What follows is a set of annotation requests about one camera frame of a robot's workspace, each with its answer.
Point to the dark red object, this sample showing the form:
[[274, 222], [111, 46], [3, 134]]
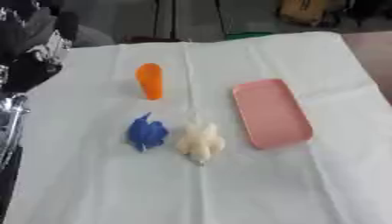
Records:
[[152, 39]]

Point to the orange toy carrot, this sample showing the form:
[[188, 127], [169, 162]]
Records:
[[150, 80]]

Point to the blue soft toy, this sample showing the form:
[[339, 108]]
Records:
[[147, 133]]

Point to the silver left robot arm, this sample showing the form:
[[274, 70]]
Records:
[[10, 122]]

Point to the pink rectangular tray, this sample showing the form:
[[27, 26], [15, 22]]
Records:
[[270, 112]]

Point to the yellow bag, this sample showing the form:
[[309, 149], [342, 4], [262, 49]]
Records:
[[303, 11]]

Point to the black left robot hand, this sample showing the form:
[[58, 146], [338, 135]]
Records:
[[28, 73]]

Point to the black tripod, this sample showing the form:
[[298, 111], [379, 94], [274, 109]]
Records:
[[164, 17]]

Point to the cream soft toy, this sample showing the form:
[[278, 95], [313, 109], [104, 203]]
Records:
[[201, 143]]

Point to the green object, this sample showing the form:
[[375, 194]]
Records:
[[248, 35]]

